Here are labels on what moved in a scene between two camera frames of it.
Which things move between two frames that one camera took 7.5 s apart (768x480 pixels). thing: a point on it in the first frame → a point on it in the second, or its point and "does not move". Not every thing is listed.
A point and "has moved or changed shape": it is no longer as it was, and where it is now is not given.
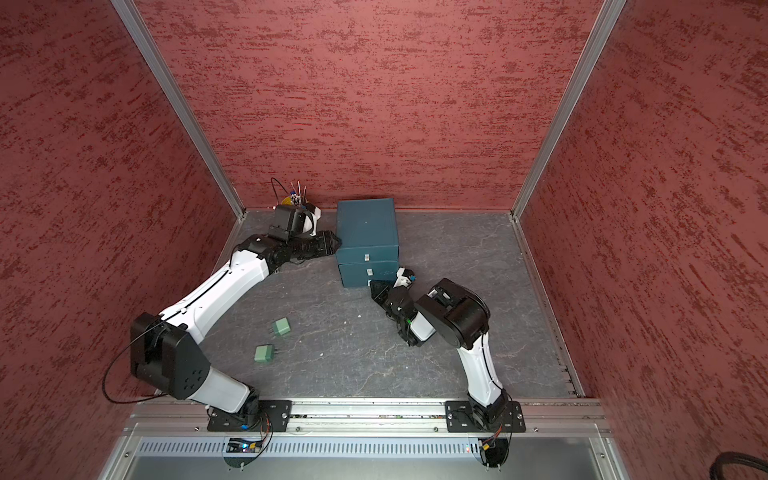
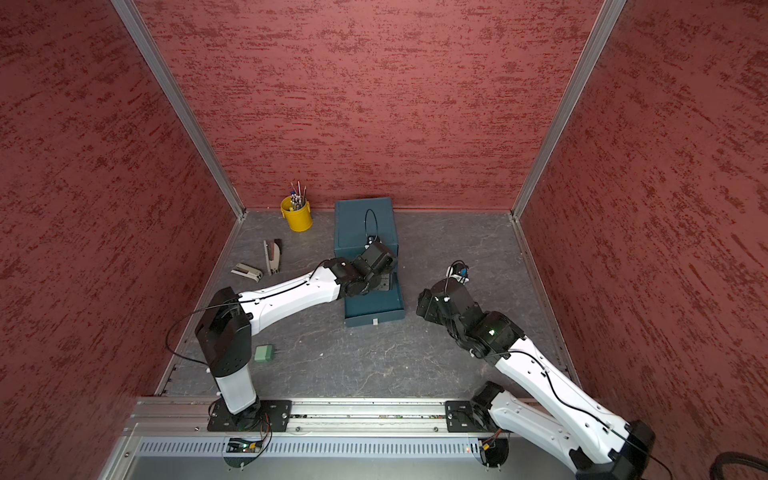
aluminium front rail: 368,419 does not move
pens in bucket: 297,197 does not move
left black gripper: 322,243 → 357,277
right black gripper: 379,295 → 428,305
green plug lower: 265,353 does not move
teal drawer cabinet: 367,241 has moved or changed shape
